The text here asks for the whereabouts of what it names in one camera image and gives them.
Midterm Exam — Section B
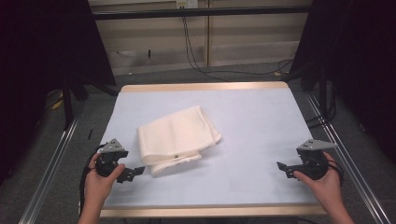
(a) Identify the person's right hand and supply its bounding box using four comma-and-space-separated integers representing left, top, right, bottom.
292, 151, 344, 213

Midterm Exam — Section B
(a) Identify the light blue table mat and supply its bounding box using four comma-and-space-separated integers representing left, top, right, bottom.
100, 88, 319, 208

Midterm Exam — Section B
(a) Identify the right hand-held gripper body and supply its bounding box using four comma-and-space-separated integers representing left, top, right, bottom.
296, 138, 339, 181

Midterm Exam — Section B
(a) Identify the black horizontal metal bar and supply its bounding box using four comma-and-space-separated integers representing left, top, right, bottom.
92, 5, 313, 21

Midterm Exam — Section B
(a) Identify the yellow floor marker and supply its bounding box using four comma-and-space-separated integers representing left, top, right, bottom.
50, 91, 65, 111

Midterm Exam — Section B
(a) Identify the aluminium floor rail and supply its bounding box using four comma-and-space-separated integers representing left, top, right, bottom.
304, 91, 392, 224
18, 108, 84, 224

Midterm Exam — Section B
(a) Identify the white mesh laundry bag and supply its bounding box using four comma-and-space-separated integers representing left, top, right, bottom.
136, 105, 222, 178

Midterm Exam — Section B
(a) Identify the dark curtain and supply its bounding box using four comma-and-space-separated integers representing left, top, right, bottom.
0, 0, 117, 186
289, 0, 396, 164

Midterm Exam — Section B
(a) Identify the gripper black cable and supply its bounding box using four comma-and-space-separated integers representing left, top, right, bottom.
326, 160, 346, 188
78, 143, 107, 218

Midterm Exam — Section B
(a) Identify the black floor cable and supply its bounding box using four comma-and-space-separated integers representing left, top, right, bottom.
183, 16, 294, 77
181, 16, 231, 83

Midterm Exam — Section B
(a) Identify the white wall socket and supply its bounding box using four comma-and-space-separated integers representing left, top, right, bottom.
176, 0, 200, 9

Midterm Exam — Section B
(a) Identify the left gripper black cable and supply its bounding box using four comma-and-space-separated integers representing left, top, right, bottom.
78, 143, 107, 218

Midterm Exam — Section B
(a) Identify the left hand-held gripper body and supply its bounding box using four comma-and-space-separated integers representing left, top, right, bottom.
94, 138, 130, 178

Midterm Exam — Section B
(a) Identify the black metal stand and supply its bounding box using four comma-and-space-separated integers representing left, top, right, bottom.
60, 74, 120, 132

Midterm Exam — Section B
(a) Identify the person's left hand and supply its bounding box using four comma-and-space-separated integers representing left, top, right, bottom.
83, 152, 126, 208

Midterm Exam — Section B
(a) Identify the bundle of black cables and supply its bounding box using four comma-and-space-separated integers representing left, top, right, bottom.
304, 88, 338, 131

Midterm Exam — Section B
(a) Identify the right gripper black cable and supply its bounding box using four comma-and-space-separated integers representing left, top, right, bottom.
326, 160, 346, 188

